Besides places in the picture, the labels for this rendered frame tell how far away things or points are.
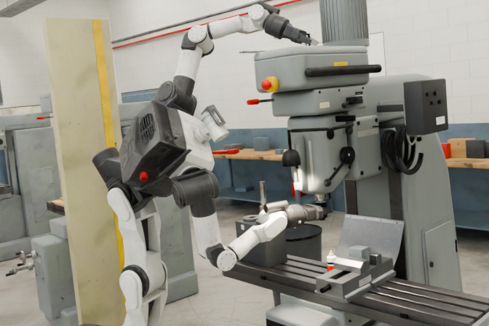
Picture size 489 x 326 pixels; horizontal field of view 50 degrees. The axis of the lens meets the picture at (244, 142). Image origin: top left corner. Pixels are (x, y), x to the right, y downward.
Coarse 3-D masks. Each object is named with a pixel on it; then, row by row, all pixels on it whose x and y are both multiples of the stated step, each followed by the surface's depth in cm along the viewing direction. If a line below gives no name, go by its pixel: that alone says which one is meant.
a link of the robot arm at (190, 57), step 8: (192, 32) 217; (200, 32) 216; (184, 40) 218; (192, 40) 216; (200, 40) 215; (184, 48) 217; (192, 48) 216; (200, 48) 219; (184, 56) 216; (192, 56) 216; (200, 56) 220; (184, 64) 215; (192, 64) 216; (176, 72) 215; (184, 72) 214; (192, 72) 215
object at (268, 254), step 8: (248, 216) 250; (256, 216) 249; (240, 224) 246; (248, 224) 241; (256, 224) 239; (240, 232) 247; (280, 232) 238; (272, 240) 235; (280, 240) 238; (256, 248) 238; (264, 248) 233; (272, 248) 235; (280, 248) 238; (248, 256) 244; (256, 256) 239; (264, 256) 234; (272, 256) 235; (280, 256) 238; (256, 264) 240; (264, 264) 235; (272, 264) 235
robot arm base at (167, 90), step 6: (162, 84) 210; (168, 84) 208; (174, 84) 208; (162, 90) 209; (168, 90) 207; (174, 90) 206; (156, 96) 211; (162, 96) 208; (168, 96) 206; (174, 96) 206; (162, 102) 208; (180, 108) 210; (192, 108) 216; (192, 114) 215
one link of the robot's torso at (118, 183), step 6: (114, 180) 215; (120, 180) 214; (108, 186) 217; (114, 186) 215; (120, 186) 214; (126, 186) 214; (126, 192) 213; (132, 192) 214; (132, 198) 213; (132, 204) 214
